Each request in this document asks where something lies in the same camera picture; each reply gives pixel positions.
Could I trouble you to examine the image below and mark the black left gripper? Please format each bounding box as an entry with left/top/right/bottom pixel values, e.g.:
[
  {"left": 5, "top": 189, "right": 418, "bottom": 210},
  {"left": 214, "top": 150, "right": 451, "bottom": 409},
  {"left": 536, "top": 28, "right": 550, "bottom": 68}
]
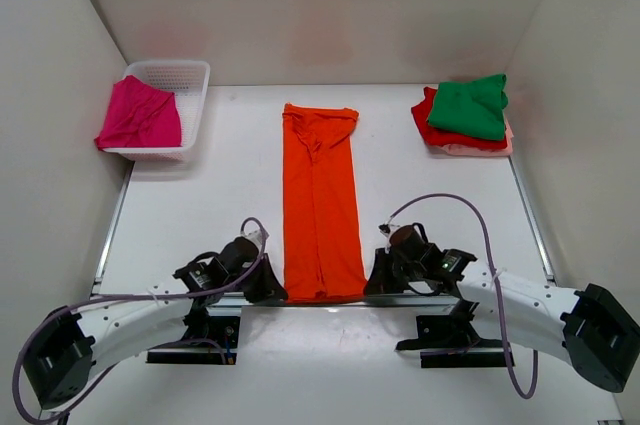
[{"left": 227, "top": 250, "right": 287, "bottom": 301}]

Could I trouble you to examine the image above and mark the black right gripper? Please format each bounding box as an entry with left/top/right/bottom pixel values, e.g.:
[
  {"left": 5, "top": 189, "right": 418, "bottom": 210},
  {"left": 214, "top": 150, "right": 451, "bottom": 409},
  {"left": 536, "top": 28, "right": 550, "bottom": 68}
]
[{"left": 364, "top": 247, "right": 424, "bottom": 295}]

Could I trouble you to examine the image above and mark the orange t-shirt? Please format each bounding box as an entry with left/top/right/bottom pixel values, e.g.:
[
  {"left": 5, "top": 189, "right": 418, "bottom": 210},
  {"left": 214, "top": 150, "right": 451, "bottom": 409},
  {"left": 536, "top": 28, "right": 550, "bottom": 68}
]
[{"left": 282, "top": 103, "right": 367, "bottom": 302}]

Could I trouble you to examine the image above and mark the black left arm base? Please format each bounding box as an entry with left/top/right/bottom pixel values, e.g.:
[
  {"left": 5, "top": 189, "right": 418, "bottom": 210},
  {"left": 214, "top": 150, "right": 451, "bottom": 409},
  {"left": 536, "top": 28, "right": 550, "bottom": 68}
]
[{"left": 146, "top": 308, "right": 241, "bottom": 366}]

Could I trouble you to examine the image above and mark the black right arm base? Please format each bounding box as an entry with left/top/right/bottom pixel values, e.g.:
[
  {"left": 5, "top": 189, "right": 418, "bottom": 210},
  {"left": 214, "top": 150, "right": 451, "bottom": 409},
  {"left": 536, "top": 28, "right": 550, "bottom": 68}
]
[{"left": 395, "top": 301, "right": 507, "bottom": 369}]

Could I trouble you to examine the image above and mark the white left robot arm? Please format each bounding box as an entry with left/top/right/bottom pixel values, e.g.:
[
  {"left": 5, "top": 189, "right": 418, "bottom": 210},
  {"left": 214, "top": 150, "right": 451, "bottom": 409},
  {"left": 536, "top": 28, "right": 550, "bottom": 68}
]
[{"left": 22, "top": 236, "right": 288, "bottom": 410}]

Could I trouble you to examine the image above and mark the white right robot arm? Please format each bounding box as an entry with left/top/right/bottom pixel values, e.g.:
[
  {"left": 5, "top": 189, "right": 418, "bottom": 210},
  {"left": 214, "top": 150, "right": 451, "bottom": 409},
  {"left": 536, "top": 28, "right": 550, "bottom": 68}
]
[{"left": 363, "top": 223, "right": 639, "bottom": 393}]

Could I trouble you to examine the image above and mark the pink folded t-shirt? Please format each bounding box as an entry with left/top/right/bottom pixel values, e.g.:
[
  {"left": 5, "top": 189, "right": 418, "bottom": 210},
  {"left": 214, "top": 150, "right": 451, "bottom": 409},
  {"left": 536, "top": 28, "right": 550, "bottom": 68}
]
[{"left": 440, "top": 121, "right": 514, "bottom": 158}]

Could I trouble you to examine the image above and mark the red folded t-shirt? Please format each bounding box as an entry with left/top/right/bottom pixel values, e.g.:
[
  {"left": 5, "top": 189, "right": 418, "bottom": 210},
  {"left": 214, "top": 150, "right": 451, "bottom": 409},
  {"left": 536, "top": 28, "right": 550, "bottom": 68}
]
[{"left": 410, "top": 86, "right": 509, "bottom": 152}]

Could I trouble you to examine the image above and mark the green folded t-shirt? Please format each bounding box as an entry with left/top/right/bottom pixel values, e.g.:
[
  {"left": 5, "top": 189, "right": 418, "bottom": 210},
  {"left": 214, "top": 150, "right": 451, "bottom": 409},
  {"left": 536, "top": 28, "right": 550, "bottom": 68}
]
[{"left": 427, "top": 74, "right": 509, "bottom": 141}]

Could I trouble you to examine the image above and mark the white plastic basket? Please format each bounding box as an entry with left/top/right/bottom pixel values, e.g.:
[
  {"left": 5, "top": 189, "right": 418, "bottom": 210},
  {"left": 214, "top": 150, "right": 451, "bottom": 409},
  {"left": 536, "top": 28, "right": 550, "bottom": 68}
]
[{"left": 105, "top": 59, "right": 210, "bottom": 161}]

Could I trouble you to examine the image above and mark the magenta t-shirt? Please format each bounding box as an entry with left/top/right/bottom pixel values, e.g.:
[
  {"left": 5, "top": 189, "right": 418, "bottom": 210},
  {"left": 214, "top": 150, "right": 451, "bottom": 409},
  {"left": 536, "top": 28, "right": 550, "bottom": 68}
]
[{"left": 94, "top": 75, "right": 182, "bottom": 150}]

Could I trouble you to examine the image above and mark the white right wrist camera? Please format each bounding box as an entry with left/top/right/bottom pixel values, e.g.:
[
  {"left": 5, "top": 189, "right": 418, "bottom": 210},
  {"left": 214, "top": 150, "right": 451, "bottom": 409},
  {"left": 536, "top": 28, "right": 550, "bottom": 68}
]
[{"left": 378, "top": 223, "right": 399, "bottom": 238}]

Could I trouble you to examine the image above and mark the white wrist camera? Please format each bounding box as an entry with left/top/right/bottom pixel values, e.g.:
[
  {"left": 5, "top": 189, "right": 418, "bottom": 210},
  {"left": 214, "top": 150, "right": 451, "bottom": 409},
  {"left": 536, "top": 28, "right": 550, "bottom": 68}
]
[
  {"left": 378, "top": 223, "right": 399, "bottom": 238},
  {"left": 241, "top": 229, "right": 268, "bottom": 248}
]

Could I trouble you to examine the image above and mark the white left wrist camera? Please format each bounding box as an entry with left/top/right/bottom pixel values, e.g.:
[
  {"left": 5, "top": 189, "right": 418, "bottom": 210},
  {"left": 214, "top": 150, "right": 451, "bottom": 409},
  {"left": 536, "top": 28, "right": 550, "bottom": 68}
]
[{"left": 241, "top": 229, "right": 268, "bottom": 248}]

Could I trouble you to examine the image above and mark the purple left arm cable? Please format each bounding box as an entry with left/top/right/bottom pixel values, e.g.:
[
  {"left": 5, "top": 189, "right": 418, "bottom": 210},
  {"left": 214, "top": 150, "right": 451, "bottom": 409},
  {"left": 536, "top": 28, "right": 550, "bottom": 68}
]
[{"left": 12, "top": 217, "right": 266, "bottom": 425}]

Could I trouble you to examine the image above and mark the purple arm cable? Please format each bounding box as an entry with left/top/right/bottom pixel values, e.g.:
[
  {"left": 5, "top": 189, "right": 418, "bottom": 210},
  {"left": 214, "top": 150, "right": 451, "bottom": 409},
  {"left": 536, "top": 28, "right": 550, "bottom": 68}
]
[
  {"left": 12, "top": 217, "right": 266, "bottom": 425},
  {"left": 379, "top": 193, "right": 539, "bottom": 400}
]

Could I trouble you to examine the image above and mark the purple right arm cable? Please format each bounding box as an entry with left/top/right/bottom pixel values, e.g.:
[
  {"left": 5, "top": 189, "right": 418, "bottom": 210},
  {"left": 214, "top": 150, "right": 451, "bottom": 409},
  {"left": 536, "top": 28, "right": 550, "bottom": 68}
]
[{"left": 379, "top": 193, "right": 539, "bottom": 400}]

